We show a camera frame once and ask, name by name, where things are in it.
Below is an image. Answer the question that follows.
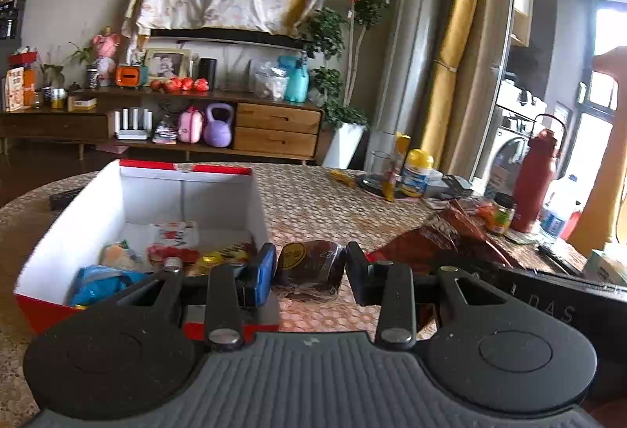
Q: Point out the teal water jug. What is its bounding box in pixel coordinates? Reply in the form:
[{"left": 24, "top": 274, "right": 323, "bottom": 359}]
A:
[{"left": 279, "top": 55, "right": 309, "bottom": 103}]

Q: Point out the small purple brown candy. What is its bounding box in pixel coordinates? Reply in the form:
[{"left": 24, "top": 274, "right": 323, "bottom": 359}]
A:
[{"left": 273, "top": 240, "right": 346, "bottom": 302}]

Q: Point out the black tv remote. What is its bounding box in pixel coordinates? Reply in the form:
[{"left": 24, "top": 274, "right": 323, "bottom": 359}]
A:
[{"left": 49, "top": 187, "right": 83, "bottom": 211}]

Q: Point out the purple kettlebell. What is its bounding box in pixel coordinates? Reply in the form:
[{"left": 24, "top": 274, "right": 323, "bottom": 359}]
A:
[{"left": 203, "top": 102, "right": 235, "bottom": 148}]

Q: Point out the black lid glass jar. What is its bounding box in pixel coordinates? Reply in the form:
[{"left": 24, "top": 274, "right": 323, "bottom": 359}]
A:
[{"left": 488, "top": 192, "right": 516, "bottom": 235}]

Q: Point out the small potted plant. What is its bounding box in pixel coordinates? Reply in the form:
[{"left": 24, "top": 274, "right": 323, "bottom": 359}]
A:
[{"left": 38, "top": 43, "right": 94, "bottom": 106}]

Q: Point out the red thermos bottle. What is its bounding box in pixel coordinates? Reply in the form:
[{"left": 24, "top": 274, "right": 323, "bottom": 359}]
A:
[{"left": 510, "top": 113, "right": 566, "bottom": 234}]

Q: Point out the standing air conditioner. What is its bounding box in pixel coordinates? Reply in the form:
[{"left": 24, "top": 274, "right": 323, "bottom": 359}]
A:
[{"left": 364, "top": 0, "right": 441, "bottom": 169}]

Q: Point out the tall potted green tree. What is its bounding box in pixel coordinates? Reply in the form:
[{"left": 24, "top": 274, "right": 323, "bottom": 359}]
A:
[{"left": 302, "top": 0, "right": 391, "bottom": 169}]

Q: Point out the yellow lid vitamin bottle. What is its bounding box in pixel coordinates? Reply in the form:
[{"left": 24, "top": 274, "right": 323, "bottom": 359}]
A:
[{"left": 400, "top": 149, "right": 433, "bottom": 198}]

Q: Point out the orange snack box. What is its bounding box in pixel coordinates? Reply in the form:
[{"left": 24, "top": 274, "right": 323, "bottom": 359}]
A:
[{"left": 4, "top": 67, "right": 36, "bottom": 112}]

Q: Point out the person's hand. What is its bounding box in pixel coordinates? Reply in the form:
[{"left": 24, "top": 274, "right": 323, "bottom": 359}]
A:
[{"left": 593, "top": 46, "right": 627, "bottom": 83}]

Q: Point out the red yellow chip bag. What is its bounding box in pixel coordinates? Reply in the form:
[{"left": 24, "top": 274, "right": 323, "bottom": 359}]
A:
[{"left": 186, "top": 242, "right": 255, "bottom": 277}]

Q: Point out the black cylinder speaker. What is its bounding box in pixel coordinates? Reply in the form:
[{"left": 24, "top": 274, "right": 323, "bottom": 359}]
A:
[{"left": 198, "top": 58, "right": 218, "bottom": 91}]

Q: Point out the blue snack packet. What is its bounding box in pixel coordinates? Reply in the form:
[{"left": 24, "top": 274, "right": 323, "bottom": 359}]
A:
[{"left": 68, "top": 265, "right": 149, "bottom": 308}]

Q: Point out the stack of books and boxes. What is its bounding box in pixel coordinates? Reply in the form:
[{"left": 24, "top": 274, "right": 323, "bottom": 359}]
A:
[{"left": 423, "top": 170, "right": 473, "bottom": 201}]

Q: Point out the orange clock radio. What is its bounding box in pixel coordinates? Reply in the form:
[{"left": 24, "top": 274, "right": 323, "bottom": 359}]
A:
[{"left": 115, "top": 65, "right": 149, "bottom": 88}]

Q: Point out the framed photo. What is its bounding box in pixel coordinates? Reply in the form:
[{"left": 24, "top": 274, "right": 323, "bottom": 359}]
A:
[{"left": 143, "top": 47, "right": 191, "bottom": 81}]

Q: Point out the pink toy case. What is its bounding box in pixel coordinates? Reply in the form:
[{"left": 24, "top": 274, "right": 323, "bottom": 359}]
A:
[{"left": 178, "top": 106, "right": 204, "bottom": 145}]

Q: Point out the drinking glass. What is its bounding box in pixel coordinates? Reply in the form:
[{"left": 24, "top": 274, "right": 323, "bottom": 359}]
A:
[{"left": 364, "top": 151, "right": 391, "bottom": 189}]

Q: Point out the green coaster mat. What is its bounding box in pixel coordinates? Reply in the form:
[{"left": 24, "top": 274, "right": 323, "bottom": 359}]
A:
[{"left": 505, "top": 229, "right": 541, "bottom": 245}]

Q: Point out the wooden tv cabinet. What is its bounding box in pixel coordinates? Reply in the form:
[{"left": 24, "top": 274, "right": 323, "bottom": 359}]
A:
[{"left": 1, "top": 87, "right": 323, "bottom": 164}]

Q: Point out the red white cardboard box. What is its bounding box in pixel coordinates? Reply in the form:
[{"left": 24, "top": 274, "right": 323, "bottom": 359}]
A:
[{"left": 14, "top": 160, "right": 272, "bottom": 332}]

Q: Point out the washing machine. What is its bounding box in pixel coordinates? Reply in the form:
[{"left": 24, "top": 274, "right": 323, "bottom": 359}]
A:
[{"left": 484, "top": 80, "right": 546, "bottom": 199}]

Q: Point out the clear plastic bag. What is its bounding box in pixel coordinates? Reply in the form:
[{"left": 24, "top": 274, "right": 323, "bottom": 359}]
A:
[{"left": 251, "top": 61, "right": 289, "bottom": 101}]

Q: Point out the yellow standing snack pouch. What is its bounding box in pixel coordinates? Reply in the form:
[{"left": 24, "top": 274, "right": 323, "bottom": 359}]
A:
[{"left": 382, "top": 132, "right": 410, "bottom": 202}]

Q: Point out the clear plastic water bottle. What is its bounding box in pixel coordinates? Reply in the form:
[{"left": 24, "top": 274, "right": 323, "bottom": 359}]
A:
[{"left": 540, "top": 174, "right": 578, "bottom": 241}]

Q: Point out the white router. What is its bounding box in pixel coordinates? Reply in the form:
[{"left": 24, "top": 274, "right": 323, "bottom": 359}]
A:
[{"left": 114, "top": 107, "right": 153, "bottom": 141}]

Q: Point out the round dark tray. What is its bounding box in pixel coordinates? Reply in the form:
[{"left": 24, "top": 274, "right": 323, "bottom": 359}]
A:
[{"left": 356, "top": 173, "right": 438, "bottom": 201}]

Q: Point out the red apples pile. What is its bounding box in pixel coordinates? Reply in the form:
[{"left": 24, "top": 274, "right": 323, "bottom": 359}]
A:
[{"left": 150, "top": 77, "right": 209, "bottom": 92}]

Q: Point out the yellow curtain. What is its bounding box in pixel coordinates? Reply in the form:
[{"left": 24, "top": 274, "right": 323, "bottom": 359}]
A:
[{"left": 420, "top": 0, "right": 478, "bottom": 168}]

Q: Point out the small yellow wrapped candy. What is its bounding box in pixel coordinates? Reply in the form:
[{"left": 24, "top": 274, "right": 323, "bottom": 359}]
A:
[{"left": 327, "top": 169, "right": 356, "bottom": 188}]

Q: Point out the packaged braised egg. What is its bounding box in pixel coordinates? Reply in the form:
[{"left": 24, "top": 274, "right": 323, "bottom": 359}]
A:
[{"left": 100, "top": 240, "right": 146, "bottom": 272}]

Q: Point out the pink plush toy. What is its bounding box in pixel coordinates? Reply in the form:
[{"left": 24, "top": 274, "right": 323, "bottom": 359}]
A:
[{"left": 92, "top": 26, "right": 120, "bottom": 87}]

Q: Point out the brown orange snack bag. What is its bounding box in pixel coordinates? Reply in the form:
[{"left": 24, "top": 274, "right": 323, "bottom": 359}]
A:
[{"left": 367, "top": 202, "right": 523, "bottom": 278}]

